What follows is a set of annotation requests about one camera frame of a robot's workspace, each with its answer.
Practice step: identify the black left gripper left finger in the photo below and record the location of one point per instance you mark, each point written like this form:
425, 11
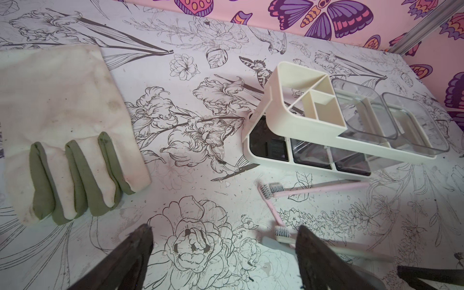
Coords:
125, 267

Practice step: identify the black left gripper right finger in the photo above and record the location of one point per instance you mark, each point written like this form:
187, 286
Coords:
321, 269

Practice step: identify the pink toothbrush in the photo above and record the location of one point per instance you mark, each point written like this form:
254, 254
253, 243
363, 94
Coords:
278, 191
267, 195

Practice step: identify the grey toothbrush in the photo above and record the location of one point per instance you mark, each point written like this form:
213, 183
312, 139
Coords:
275, 245

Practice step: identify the cream toothbrush holder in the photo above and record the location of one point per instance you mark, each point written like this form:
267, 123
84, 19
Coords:
307, 121

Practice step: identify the beige green-fingered glove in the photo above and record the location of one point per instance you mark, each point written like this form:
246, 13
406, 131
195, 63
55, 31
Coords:
67, 135

